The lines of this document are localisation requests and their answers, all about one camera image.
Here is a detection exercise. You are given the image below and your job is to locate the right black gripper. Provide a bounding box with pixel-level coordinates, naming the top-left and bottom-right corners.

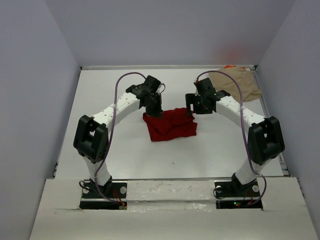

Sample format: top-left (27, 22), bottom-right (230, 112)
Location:
top-left (185, 93), bottom-right (213, 116)

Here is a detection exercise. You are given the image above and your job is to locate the red t shirt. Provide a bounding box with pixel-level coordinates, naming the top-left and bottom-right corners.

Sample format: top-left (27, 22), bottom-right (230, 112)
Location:
top-left (142, 107), bottom-right (198, 142)

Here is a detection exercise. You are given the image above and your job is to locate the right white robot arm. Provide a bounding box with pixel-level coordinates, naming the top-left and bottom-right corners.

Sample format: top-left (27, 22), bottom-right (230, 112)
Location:
top-left (185, 78), bottom-right (285, 196)

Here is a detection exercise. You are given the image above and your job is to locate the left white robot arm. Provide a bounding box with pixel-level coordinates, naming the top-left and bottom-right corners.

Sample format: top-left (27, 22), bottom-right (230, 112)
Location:
top-left (73, 75), bottom-right (165, 199)

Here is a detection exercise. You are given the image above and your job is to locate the orange t shirt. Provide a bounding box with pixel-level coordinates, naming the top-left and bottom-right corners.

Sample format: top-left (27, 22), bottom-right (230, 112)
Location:
top-left (224, 65), bottom-right (236, 69)

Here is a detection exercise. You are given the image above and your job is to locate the beige t shirt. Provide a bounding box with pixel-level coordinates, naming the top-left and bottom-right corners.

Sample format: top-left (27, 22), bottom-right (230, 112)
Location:
top-left (208, 66), bottom-right (261, 103)

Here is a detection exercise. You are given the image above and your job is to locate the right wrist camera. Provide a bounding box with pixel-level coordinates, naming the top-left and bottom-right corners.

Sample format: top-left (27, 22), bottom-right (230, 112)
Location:
top-left (193, 78), bottom-right (199, 86)

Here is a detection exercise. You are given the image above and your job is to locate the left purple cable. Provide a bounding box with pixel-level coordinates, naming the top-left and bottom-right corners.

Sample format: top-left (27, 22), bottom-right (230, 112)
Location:
top-left (93, 72), bottom-right (148, 203)

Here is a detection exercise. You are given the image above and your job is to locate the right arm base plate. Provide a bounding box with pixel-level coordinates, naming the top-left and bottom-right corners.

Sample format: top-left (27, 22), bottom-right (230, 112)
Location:
top-left (212, 180), bottom-right (263, 210)

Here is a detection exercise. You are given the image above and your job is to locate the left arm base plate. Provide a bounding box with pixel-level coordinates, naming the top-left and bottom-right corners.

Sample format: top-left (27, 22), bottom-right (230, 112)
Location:
top-left (79, 179), bottom-right (128, 210)

